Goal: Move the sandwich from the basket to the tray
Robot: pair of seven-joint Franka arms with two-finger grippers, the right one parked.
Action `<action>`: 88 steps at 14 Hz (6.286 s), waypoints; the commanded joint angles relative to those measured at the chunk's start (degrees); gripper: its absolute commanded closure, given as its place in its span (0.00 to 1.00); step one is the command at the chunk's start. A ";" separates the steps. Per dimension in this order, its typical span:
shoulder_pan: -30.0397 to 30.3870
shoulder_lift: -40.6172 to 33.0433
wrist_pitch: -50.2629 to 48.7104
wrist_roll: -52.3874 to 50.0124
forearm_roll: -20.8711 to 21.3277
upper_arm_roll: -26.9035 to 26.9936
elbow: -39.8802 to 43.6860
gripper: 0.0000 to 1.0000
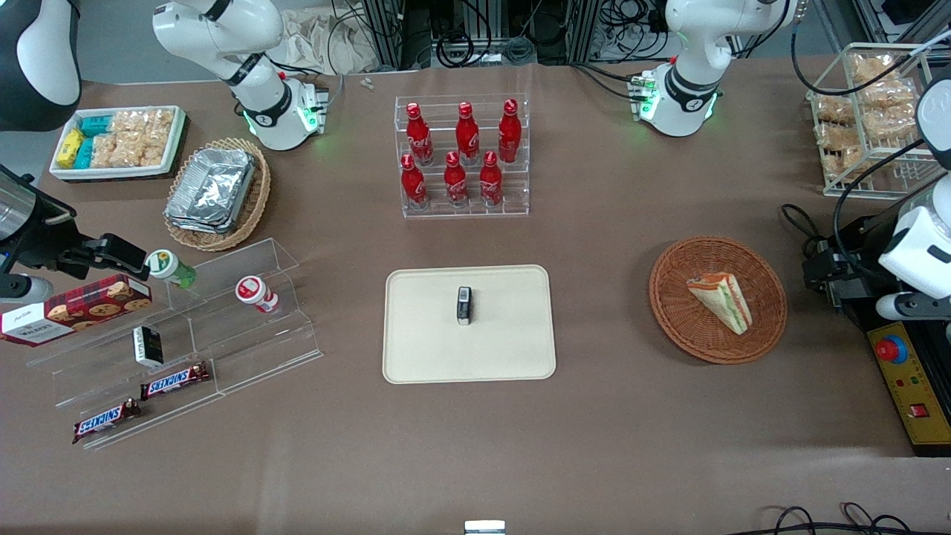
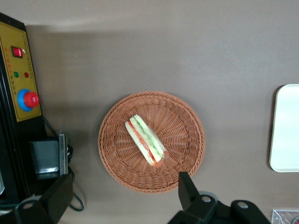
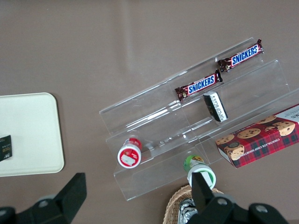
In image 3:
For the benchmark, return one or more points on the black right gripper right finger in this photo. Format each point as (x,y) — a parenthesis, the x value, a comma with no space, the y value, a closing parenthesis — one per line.
(210,207)

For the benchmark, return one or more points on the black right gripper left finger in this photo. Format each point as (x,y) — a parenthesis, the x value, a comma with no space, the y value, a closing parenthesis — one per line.
(67,198)

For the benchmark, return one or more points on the tan wicker basket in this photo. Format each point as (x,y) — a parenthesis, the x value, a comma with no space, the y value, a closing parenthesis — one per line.
(172,205)

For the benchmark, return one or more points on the cream rectangular tray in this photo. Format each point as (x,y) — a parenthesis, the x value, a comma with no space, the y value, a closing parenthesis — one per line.
(35,130)

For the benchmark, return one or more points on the silver foil packet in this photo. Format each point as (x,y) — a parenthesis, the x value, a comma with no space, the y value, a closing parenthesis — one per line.
(185,210)

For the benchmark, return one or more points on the green lidded cup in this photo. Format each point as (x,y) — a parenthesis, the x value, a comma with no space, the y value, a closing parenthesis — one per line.
(196,164)

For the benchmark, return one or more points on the red lidded cup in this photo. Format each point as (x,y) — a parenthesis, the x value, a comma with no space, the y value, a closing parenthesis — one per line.
(129,156)

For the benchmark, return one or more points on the small black snack packet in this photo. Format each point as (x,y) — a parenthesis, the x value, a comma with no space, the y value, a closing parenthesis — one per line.
(5,149)

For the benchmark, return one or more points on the tartan chocolate chip cookie box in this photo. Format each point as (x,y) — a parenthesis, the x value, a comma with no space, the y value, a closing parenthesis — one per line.
(257,142)

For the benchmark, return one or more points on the black and white packet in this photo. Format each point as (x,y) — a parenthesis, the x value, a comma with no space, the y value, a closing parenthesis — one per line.
(216,107)

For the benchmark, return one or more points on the clear acrylic tiered shelf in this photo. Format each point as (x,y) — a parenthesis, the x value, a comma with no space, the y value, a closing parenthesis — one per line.
(144,112)

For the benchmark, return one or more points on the Snickers chocolate bar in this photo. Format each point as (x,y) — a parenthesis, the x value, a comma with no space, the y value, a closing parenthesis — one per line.
(201,85)
(243,56)

